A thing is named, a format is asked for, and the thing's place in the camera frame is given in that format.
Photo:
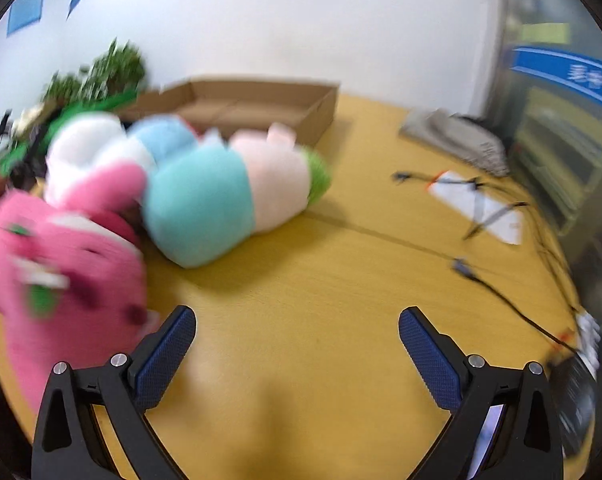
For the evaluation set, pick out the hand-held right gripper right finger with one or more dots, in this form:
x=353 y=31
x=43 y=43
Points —
x=428 y=355

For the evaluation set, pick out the white and light blue plush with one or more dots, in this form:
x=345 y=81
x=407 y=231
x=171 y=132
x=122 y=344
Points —
x=96 y=147

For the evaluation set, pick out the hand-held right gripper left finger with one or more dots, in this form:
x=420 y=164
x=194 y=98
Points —
x=163 y=355

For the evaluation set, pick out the pink strawberry bear plush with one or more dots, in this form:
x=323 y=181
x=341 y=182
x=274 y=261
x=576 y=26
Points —
x=81 y=270

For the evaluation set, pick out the blue wall poster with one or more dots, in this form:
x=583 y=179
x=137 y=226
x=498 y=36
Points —
x=27 y=5

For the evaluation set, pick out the green potted plants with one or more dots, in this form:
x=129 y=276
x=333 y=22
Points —
x=111 y=70

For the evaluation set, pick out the teal and pale pink plush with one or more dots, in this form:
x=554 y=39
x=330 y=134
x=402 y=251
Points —
x=206 y=205

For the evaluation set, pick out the white plug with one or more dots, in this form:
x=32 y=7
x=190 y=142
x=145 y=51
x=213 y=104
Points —
x=588 y=337

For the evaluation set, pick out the grey desk device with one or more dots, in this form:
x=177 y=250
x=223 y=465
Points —
x=456 y=135

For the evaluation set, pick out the cabinet with blue sign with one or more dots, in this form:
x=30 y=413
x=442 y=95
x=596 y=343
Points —
x=561 y=110

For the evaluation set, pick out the white paper sheet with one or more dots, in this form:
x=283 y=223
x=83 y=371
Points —
x=456 y=197

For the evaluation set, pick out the black flat device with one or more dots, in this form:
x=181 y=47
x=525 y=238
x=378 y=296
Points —
x=578 y=405

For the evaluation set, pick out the green object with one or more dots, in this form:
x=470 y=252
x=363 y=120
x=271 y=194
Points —
x=101 y=105

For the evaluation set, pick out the cardboard box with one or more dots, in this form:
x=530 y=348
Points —
x=261 y=102

